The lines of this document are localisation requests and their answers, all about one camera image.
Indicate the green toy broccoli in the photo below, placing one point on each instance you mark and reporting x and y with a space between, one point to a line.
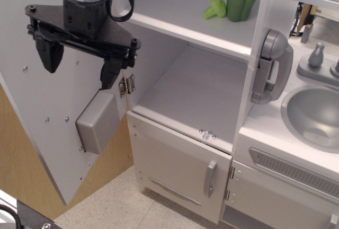
216 8

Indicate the white toy kitchen cabinet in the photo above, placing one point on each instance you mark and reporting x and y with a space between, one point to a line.
195 74

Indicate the white toy freezer door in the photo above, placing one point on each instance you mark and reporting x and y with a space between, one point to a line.
174 166

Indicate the grey toy telephone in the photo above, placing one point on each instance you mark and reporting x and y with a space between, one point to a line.
274 68

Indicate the grey toy faucet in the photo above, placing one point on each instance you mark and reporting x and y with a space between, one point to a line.
317 67

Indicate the grey toy sink basin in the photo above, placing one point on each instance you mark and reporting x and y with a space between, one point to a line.
311 114

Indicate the white toy oven door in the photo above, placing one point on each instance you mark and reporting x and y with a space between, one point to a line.
277 203

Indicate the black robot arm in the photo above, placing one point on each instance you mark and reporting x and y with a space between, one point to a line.
85 25

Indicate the white toy fridge door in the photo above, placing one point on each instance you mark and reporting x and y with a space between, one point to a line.
48 104

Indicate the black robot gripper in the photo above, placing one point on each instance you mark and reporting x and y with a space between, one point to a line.
91 29

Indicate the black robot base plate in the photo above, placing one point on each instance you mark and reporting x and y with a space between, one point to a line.
16 214

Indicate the grey freezer door handle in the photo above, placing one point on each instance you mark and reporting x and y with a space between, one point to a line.
208 187

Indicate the grey oven vent panel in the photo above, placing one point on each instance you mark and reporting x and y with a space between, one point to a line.
294 172

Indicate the light wooden board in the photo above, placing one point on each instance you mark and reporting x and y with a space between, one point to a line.
24 177

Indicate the metal fridge door hinge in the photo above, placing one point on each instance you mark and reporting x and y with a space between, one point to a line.
127 85

